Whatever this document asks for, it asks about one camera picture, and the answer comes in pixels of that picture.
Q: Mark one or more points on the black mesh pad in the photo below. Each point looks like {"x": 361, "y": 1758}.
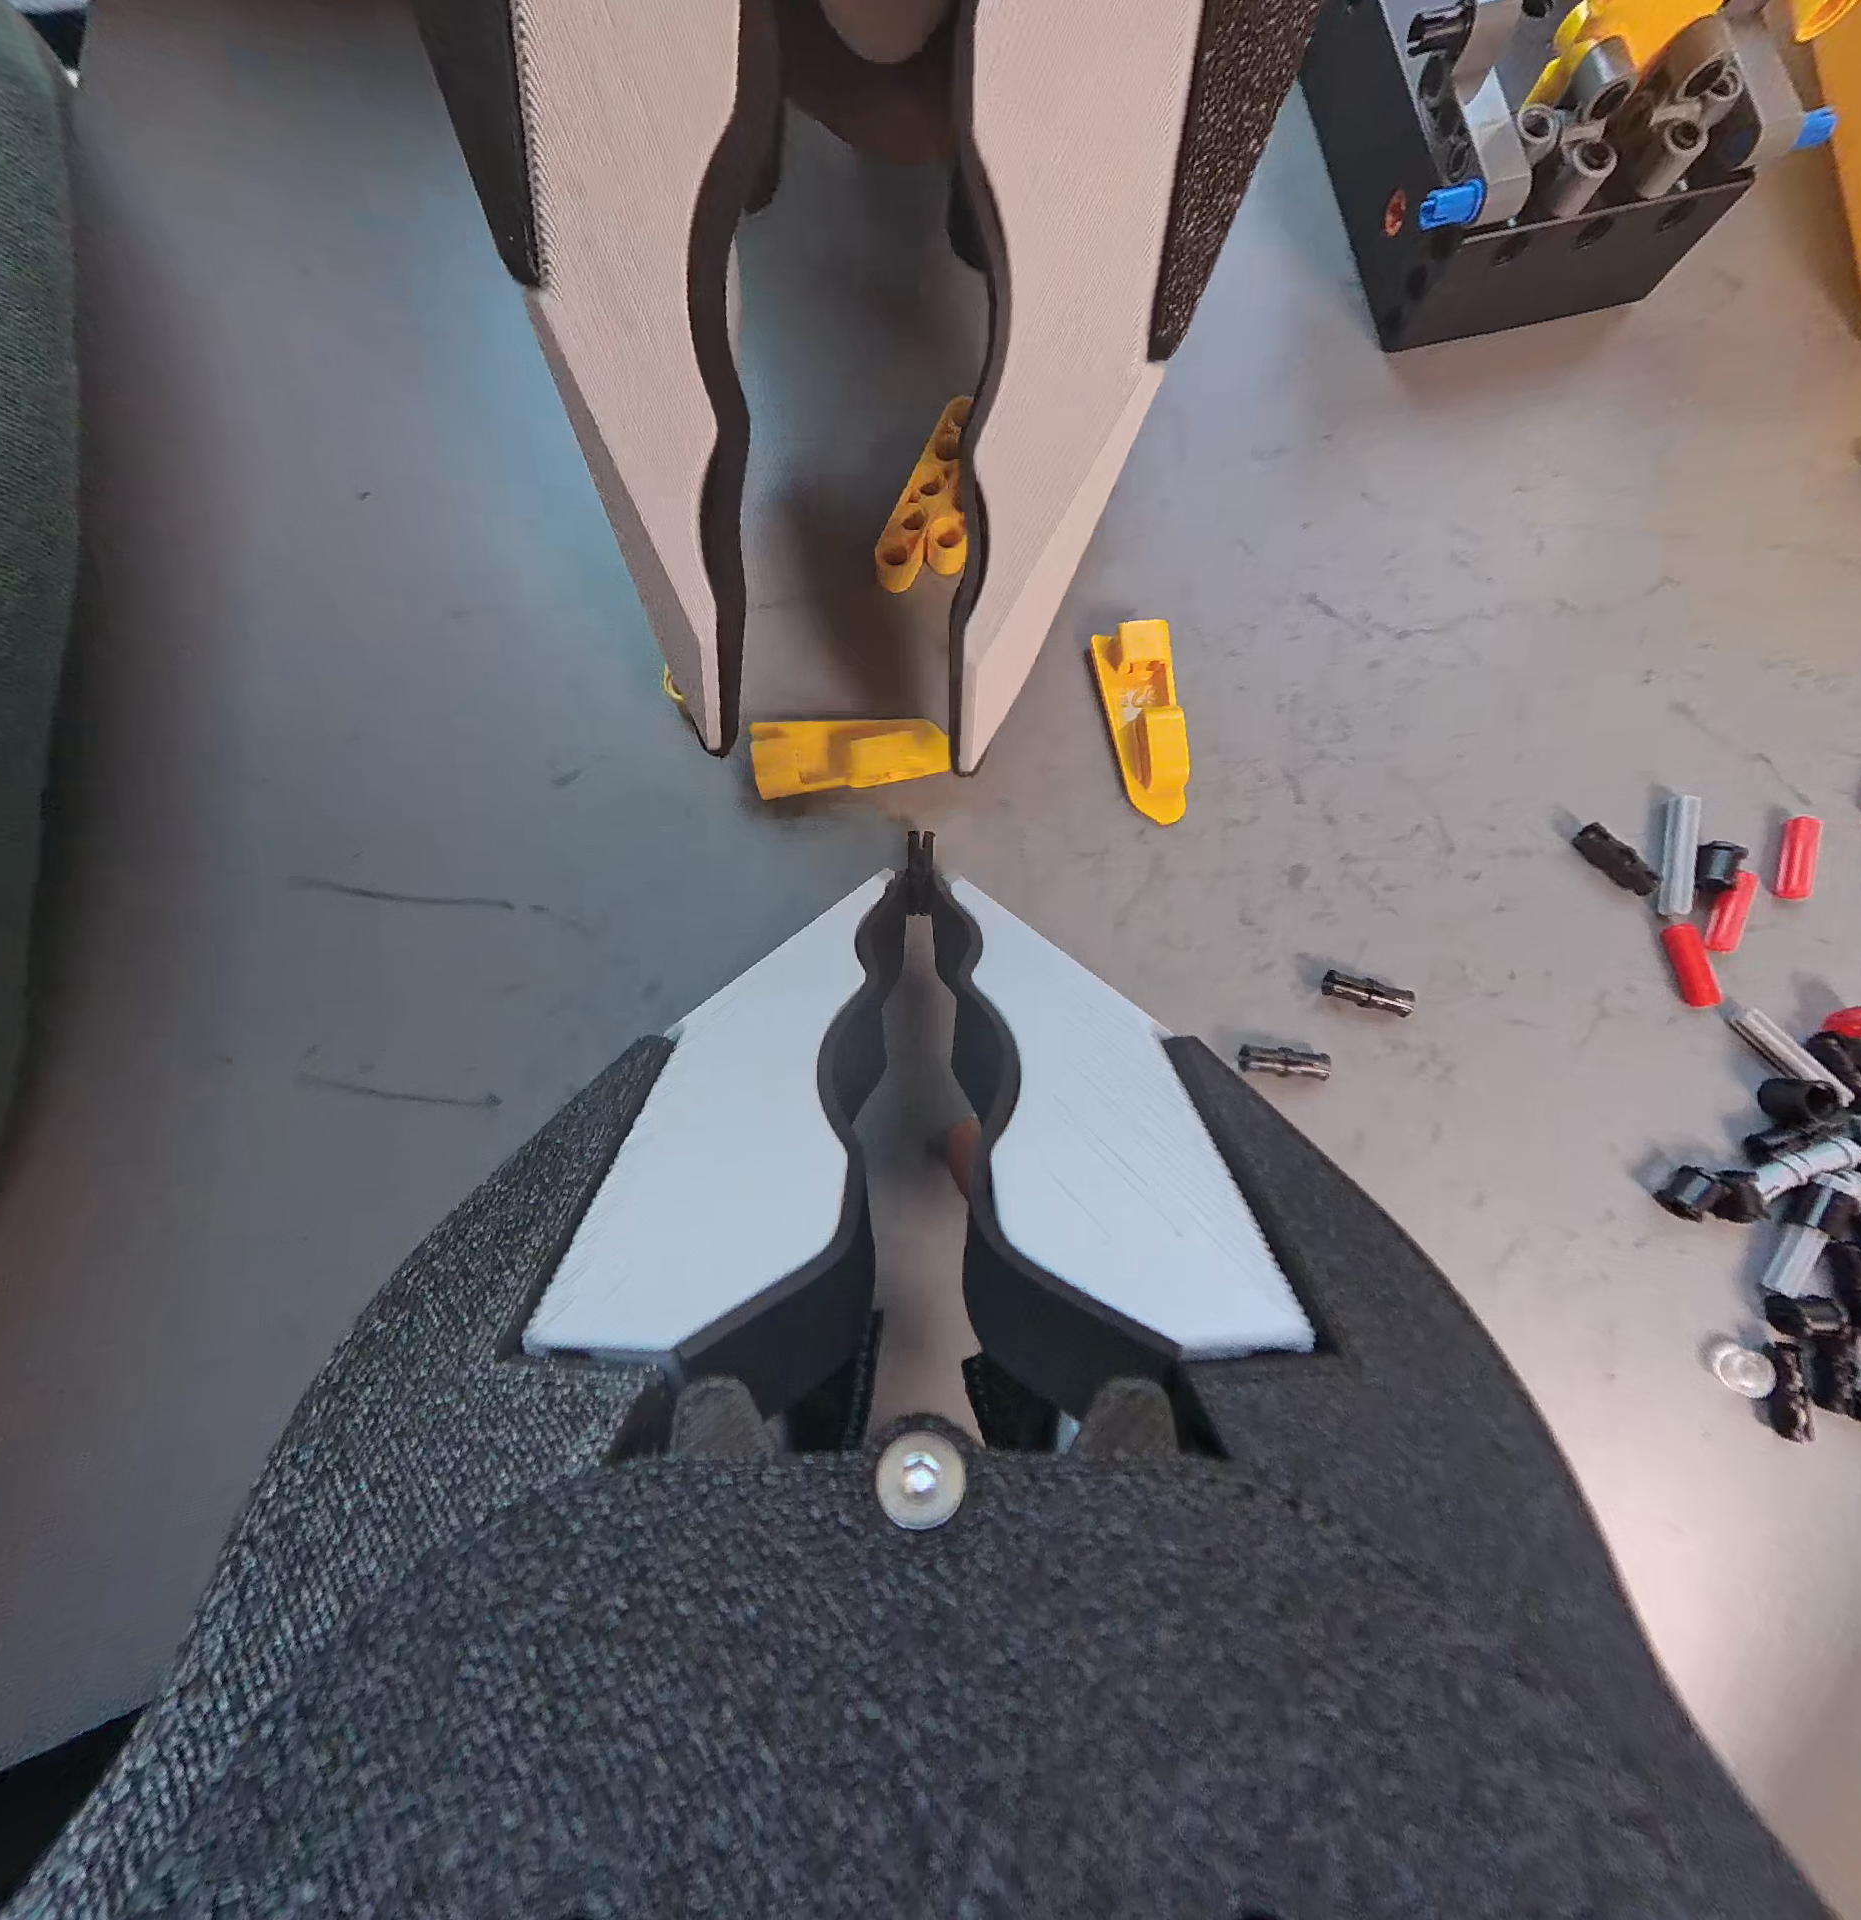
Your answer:
{"x": 29, "y": 1830}

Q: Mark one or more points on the pile of small lego pins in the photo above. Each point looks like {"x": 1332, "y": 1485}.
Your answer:
{"x": 1816, "y": 1186}

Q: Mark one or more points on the black and yellow lego model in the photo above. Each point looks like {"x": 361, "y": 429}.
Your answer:
{"x": 1546, "y": 270}

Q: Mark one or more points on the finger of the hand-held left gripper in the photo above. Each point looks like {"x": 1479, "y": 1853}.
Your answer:
{"x": 631, "y": 227}
{"x": 1081, "y": 227}

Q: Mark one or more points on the person's right hand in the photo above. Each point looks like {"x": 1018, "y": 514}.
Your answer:
{"x": 961, "y": 1158}

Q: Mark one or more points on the person's left hand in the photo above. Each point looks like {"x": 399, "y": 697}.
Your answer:
{"x": 871, "y": 120}

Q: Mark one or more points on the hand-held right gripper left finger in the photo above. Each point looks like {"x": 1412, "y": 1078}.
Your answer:
{"x": 704, "y": 1186}

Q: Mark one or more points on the yellow lego connector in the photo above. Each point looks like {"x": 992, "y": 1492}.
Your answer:
{"x": 1140, "y": 719}
{"x": 849, "y": 756}

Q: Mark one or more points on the short yellow lego beam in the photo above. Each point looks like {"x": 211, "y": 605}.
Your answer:
{"x": 953, "y": 451}
{"x": 901, "y": 558}

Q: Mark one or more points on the black lego pin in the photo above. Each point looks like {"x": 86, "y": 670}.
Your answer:
{"x": 1284, "y": 1060}
{"x": 1369, "y": 995}
{"x": 920, "y": 871}

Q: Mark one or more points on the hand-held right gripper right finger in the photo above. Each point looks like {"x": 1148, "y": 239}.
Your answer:
{"x": 1140, "y": 1186}

